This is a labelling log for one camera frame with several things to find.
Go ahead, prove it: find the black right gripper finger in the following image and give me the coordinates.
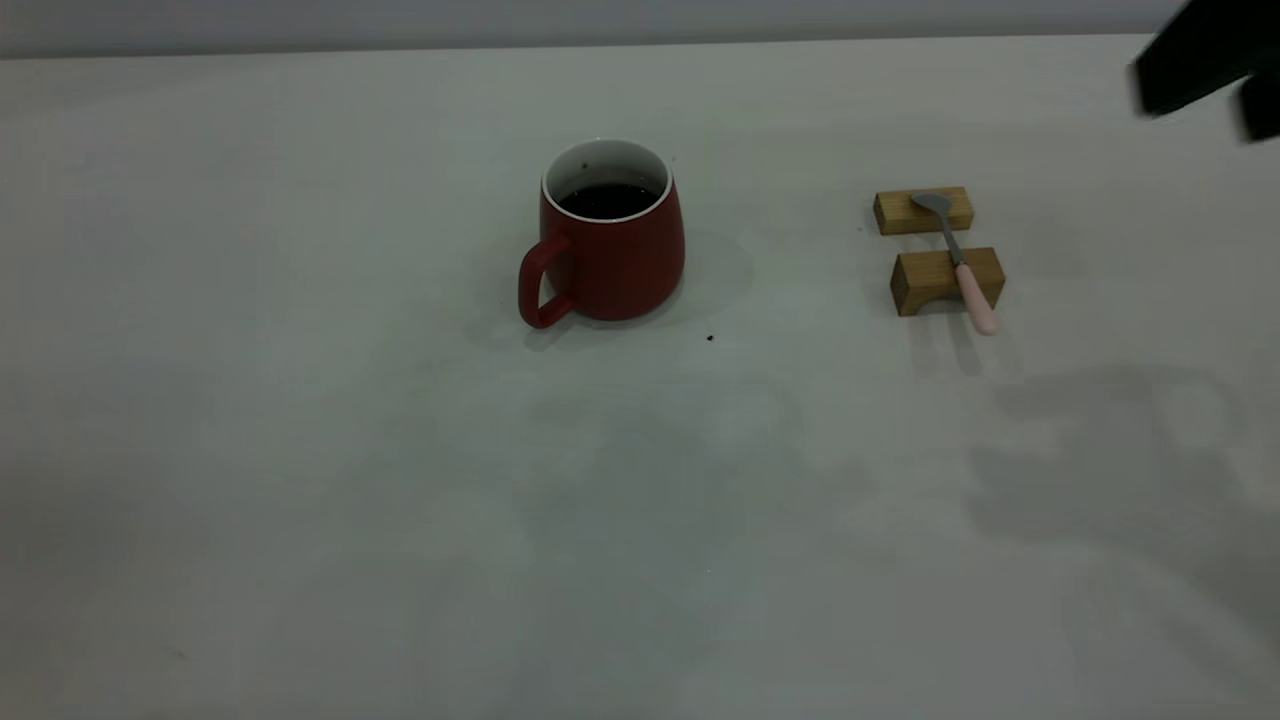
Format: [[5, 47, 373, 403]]
[[1133, 0, 1280, 118], [1238, 72, 1280, 143]]

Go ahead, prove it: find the arched wooden block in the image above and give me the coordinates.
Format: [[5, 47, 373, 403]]
[[890, 247, 1006, 317]]

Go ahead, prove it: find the flat rectangular wooden block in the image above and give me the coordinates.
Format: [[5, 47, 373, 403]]
[[873, 186, 975, 237]]

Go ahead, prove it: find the metal spoon with pink handle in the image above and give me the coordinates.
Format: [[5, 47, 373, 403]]
[[910, 191, 1000, 336]]

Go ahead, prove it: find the red ceramic mug with coffee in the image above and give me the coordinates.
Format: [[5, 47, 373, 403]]
[[517, 138, 687, 330]]

